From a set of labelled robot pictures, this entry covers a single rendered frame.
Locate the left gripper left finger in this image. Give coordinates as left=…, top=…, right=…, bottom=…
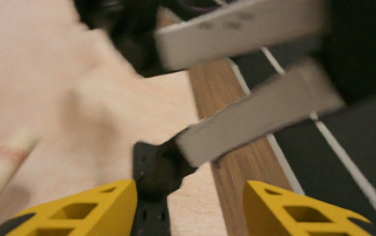
left=7, top=179, right=137, bottom=236

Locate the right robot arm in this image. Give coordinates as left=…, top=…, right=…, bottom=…
left=104, top=0, right=376, bottom=236

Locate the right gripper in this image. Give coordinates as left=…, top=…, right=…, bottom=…
left=75, top=0, right=124, bottom=31

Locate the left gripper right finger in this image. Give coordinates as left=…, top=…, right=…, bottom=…
left=242, top=181, right=373, bottom=236

